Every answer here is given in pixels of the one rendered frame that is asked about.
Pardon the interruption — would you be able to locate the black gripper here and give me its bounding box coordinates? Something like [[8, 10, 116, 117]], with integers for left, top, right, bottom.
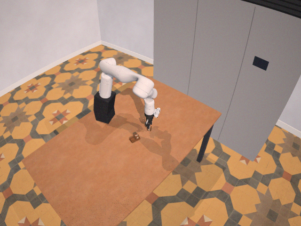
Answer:
[[144, 113, 154, 129]]

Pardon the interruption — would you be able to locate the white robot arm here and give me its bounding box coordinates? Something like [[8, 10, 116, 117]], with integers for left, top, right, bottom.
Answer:
[[99, 57, 160, 118]]

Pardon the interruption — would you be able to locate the brown rectangular tray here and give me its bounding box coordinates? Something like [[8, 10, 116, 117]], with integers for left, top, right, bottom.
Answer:
[[129, 136, 140, 143]]

